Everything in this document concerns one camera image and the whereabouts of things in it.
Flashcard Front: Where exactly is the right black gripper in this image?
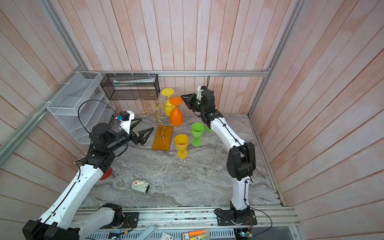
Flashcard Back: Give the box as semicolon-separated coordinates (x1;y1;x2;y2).
181;95;207;117

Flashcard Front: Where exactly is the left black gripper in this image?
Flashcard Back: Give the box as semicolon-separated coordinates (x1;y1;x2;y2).
106;127;154;152

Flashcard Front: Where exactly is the yellow wine glass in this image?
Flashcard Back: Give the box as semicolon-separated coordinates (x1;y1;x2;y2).
161;88;176;117
174;135;189;159

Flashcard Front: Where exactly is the orange wine glass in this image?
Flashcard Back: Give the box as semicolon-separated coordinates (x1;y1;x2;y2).
170;97;183;127

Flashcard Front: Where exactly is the gold rack with wooden base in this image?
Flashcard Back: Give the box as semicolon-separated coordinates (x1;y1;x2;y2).
135;91;174;151

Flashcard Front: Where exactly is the green wine glass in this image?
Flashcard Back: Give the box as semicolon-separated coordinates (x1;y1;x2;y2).
191;123;205;147
205;125;213;133

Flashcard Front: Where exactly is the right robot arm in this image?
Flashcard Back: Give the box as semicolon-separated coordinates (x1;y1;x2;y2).
181;87;256;226

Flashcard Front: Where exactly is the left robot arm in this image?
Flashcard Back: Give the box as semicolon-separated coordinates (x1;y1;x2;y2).
23;116;154;240

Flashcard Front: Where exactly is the black mesh basket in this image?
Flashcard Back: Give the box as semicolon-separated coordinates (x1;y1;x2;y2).
101;73;160;101

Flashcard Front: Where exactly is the red pencil cup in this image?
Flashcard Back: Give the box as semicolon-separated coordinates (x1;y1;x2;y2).
100;167;113;181

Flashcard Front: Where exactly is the box of coloured items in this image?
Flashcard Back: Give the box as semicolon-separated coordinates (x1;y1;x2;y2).
181;229;211;240

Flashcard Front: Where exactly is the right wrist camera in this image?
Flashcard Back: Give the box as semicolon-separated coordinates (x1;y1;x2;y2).
197;86;207;100

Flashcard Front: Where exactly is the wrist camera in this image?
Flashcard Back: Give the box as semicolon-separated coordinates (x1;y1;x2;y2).
117;111;135;134
197;86;207;100

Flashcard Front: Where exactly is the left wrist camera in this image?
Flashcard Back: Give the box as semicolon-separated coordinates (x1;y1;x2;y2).
117;111;135;134

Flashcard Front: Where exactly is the white wire mesh shelf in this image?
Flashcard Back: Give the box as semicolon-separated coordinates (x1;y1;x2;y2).
47;72;116;145

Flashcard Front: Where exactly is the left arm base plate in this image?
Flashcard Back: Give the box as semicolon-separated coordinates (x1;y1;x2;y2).
102;212;140;229

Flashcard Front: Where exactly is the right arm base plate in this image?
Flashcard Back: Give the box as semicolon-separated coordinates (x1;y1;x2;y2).
214;209;258;226

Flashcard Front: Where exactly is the aluminium front rail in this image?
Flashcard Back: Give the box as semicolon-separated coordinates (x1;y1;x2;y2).
123;205;301;230

